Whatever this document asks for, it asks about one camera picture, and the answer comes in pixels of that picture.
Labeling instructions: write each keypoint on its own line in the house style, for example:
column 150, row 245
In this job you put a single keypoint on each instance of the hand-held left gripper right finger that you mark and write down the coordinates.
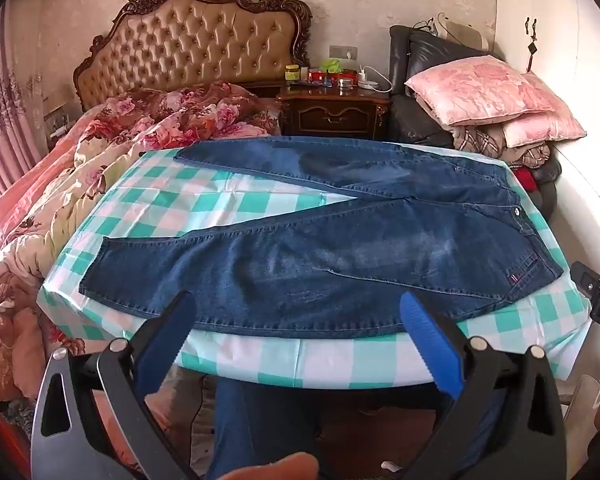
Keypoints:
column 430, row 342

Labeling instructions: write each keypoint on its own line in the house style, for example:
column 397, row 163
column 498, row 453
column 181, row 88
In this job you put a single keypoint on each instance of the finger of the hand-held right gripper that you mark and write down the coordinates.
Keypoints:
column 584, row 278

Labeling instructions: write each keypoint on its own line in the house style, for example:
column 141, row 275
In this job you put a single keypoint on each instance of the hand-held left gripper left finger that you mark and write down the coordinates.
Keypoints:
column 171, row 331

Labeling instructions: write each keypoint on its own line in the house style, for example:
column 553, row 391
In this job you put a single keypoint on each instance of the blue denim pants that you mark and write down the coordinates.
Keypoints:
column 330, row 260

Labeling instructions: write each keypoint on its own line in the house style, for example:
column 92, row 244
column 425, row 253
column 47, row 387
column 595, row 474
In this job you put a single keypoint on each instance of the person's left hand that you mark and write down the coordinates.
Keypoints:
column 272, row 467

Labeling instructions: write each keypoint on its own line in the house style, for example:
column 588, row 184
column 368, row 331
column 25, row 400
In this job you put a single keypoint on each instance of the red cloth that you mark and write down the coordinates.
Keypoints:
column 530, row 177

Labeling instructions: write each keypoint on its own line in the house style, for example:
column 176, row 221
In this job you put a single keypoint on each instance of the person's leg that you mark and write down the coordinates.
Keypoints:
column 250, row 420

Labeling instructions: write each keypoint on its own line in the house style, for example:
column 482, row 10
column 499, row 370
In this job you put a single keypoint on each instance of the green white checkered tablecloth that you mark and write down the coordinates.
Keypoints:
column 205, row 200

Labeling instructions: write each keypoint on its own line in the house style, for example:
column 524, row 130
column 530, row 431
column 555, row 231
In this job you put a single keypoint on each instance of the small pink floral pillow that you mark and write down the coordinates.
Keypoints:
column 545, row 130

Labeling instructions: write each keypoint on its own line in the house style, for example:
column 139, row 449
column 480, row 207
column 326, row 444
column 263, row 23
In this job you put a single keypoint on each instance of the beige plaid folded blanket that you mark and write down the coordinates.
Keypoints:
column 480, row 142

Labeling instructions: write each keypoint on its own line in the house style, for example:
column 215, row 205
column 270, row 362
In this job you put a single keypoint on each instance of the floral quilt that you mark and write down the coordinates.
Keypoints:
column 55, row 200

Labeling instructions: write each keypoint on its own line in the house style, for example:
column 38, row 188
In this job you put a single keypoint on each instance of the large pink floral pillow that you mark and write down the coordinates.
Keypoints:
column 480, row 87

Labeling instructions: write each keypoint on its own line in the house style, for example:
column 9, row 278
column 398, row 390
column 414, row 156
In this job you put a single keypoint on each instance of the dark hanging ornament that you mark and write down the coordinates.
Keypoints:
column 532, row 50

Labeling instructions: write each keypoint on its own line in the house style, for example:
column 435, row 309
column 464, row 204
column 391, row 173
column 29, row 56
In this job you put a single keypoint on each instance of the dark wooden nightstand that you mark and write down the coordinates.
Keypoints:
column 330, row 116

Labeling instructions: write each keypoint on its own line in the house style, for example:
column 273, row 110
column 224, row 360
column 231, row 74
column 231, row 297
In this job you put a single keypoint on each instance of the white power strip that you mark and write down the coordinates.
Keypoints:
column 372, row 82

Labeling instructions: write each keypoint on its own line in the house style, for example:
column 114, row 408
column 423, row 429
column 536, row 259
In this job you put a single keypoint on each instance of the beige cloth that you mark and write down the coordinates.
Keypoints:
column 467, row 37

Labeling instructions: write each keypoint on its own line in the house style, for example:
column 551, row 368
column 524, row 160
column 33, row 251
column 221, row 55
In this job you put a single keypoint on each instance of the black leather armchair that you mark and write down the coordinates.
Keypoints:
column 425, row 55

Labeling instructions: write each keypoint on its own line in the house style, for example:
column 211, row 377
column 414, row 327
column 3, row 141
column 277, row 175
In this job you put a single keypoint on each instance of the red tin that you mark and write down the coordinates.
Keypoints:
column 318, row 77
column 347, row 79

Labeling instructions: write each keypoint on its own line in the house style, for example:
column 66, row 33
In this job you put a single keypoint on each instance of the pink curtain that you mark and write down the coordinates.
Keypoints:
column 0, row 110

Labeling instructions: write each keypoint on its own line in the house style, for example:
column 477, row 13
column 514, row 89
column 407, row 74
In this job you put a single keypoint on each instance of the yellow lidded jar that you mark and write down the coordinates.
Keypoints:
column 292, row 73

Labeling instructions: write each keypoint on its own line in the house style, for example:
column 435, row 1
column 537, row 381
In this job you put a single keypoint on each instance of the tufted carved wooden headboard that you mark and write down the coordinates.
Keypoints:
column 190, row 45

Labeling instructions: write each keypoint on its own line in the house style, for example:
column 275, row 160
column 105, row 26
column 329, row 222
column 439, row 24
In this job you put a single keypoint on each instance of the white wall socket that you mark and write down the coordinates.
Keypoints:
column 343, row 52

